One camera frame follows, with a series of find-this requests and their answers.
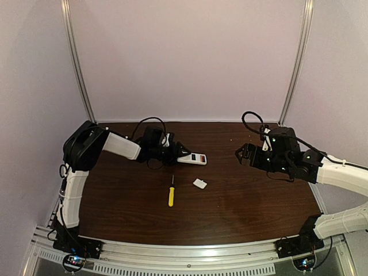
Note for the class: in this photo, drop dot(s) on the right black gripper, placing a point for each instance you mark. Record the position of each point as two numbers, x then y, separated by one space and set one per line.
252 155

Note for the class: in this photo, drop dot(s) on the white remote control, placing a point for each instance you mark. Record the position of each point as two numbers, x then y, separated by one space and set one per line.
193 158

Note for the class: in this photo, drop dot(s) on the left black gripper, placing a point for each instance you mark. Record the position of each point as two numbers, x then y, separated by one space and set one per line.
175 149

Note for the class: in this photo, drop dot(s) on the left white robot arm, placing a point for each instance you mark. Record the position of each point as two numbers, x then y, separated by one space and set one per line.
84 147

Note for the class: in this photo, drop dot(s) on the left aluminium frame post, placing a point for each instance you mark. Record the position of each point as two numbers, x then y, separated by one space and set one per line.
76 63

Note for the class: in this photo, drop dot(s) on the front aluminium rail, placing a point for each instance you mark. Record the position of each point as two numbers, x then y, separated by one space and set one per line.
256 258

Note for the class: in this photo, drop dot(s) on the aluminium frame post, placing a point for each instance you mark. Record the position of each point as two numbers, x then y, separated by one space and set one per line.
76 63
307 17

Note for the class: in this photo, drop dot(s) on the white battery cover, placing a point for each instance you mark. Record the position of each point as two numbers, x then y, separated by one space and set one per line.
200 183

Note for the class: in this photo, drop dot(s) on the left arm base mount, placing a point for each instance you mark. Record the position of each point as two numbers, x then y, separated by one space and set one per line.
77 252

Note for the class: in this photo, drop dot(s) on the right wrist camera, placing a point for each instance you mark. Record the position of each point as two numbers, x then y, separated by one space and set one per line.
264 130

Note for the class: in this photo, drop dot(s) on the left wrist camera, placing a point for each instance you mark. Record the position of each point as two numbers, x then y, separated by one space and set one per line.
168 139

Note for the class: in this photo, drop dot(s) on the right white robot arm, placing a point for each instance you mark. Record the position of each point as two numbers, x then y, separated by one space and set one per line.
281 153

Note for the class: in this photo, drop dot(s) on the yellow handled screwdriver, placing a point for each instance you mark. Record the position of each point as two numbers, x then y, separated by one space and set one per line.
171 193

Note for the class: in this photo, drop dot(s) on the right aluminium frame post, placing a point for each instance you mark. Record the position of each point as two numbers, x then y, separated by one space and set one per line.
307 17

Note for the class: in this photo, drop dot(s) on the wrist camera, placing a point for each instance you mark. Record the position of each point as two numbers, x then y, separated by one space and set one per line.
264 130
168 139

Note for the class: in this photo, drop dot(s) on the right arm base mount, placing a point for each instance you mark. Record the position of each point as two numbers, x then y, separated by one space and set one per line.
301 249

